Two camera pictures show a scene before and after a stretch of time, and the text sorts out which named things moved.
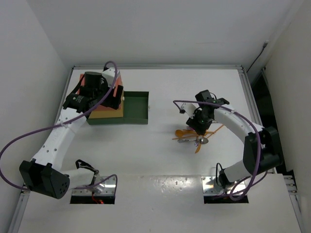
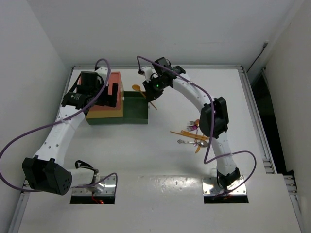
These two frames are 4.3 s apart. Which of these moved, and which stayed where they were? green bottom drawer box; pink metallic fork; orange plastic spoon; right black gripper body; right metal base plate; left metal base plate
Moved: orange plastic spoon; right black gripper body
Stayed: green bottom drawer box; left metal base plate; right metal base plate; pink metallic fork
